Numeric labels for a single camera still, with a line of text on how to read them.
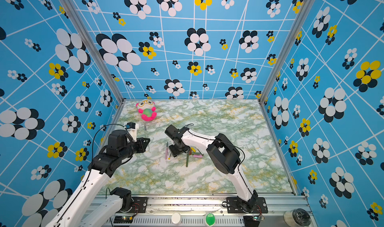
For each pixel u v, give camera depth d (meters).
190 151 0.91
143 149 0.66
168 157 0.89
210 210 0.73
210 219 0.62
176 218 0.64
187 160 0.89
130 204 0.70
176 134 0.74
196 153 0.91
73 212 0.41
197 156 0.90
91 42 0.87
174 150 0.82
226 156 0.53
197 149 0.93
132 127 0.66
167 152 0.92
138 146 0.66
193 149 0.94
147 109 1.06
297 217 0.62
